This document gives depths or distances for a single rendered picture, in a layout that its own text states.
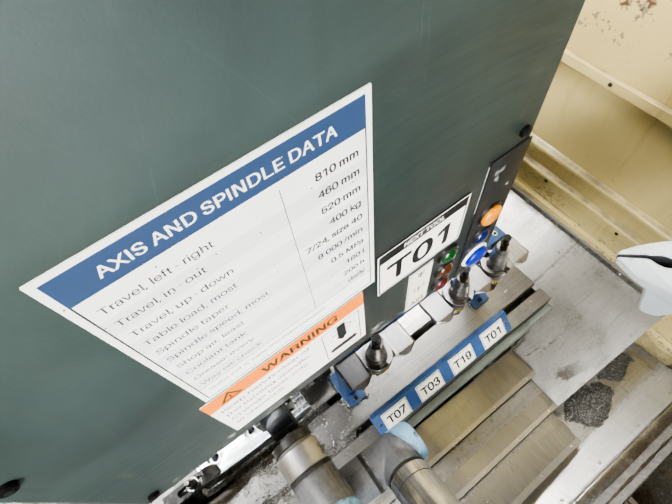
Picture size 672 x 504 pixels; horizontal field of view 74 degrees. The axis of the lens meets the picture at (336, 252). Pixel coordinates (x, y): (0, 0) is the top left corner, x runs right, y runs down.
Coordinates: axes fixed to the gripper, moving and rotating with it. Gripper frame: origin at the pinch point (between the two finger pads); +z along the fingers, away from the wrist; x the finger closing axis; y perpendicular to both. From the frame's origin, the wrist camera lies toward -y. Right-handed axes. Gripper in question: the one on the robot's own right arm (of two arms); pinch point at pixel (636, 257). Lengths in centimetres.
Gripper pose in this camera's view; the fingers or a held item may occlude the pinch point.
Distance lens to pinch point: 47.3
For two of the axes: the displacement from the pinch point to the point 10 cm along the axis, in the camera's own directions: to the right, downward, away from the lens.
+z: -9.1, -3.1, 2.6
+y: 0.8, 4.9, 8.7
